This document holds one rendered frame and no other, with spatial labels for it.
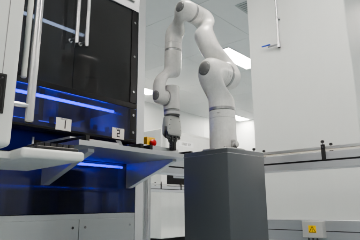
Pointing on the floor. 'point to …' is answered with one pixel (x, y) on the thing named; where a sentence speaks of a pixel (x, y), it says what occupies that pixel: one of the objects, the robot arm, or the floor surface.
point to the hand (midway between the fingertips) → (172, 146)
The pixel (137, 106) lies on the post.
